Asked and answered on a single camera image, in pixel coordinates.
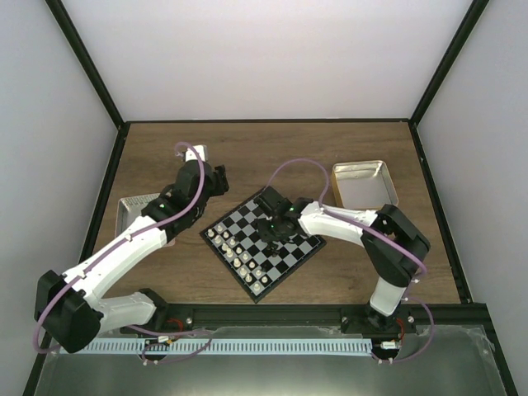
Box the silver pink tin lid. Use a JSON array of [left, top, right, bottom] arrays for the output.
[[115, 193, 158, 239]]

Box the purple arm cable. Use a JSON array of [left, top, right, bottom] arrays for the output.
[[267, 158, 435, 365], [31, 142, 214, 366]]

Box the black aluminium frame rail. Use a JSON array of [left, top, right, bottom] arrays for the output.
[[49, 303, 490, 331]]

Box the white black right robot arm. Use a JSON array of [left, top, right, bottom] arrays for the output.
[[256, 196, 431, 332]]

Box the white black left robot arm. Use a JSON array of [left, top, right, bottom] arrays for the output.
[[35, 160, 229, 353]]

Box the gold metal tin box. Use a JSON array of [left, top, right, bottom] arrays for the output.
[[331, 160, 399, 210]]

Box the black white chess board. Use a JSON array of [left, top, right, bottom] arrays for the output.
[[200, 191, 327, 303]]

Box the pile of black chess pieces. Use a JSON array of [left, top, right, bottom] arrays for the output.
[[263, 241, 281, 257]]

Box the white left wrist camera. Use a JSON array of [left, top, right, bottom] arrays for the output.
[[184, 144, 208, 162]]

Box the light blue cable duct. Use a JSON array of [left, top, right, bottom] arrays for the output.
[[80, 338, 372, 357]]

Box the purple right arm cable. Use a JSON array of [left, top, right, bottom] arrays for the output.
[[267, 158, 435, 365]]

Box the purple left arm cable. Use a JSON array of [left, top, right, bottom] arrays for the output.
[[31, 142, 214, 366]]

